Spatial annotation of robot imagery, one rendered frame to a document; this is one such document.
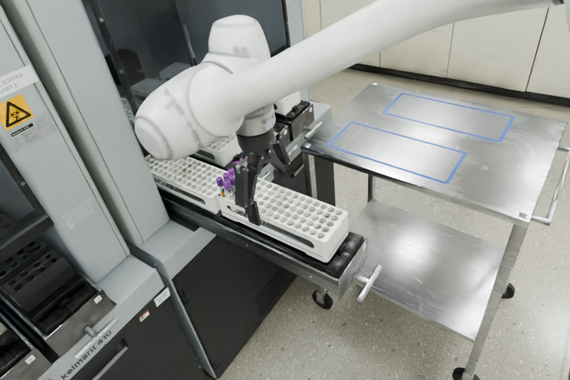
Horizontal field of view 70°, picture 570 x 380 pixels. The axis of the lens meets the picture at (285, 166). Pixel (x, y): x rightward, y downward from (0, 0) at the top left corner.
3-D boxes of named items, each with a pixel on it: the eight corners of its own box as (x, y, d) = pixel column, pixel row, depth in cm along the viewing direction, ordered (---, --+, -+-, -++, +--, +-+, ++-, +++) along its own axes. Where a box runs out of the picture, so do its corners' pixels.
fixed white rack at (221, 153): (156, 144, 131) (150, 128, 127) (178, 129, 137) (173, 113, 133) (225, 170, 116) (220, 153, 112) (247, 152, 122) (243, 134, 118)
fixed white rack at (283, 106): (219, 101, 149) (215, 86, 146) (237, 89, 156) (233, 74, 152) (285, 119, 134) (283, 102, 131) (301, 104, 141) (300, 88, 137)
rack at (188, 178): (141, 181, 116) (133, 164, 112) (166, 162, 122) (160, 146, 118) (217, 217, 101) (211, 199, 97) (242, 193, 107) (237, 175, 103)
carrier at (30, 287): (71, 269, 91) (58, 252, 87) (76, 273, 90) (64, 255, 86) (21, 310, 84) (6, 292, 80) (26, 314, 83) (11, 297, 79)
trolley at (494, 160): (311, 304, 170) (291, 143, 120) (364, 233, 197) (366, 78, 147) (478, 400, 135) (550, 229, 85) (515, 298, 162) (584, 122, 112)
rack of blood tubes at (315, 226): (220, 214, 99) (215, 195, 95) (246, 190, 105) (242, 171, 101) (326, 263, 84) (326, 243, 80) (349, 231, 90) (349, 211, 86)
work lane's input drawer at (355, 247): (136, 199, 121) (125, 176, 115) (170, 173, 129) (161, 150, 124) (358, 312, 84) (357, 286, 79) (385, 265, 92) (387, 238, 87)
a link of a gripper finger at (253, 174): (265, 154, 83) (261, 155, 82) (255, 206, 85) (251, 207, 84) (250, 150, 85) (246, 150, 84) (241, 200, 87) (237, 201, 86)
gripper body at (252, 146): (255, 142, 76) (262, 180, 82) (281, 120, 81) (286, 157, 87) (226, 132, 80) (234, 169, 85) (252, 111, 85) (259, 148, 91)
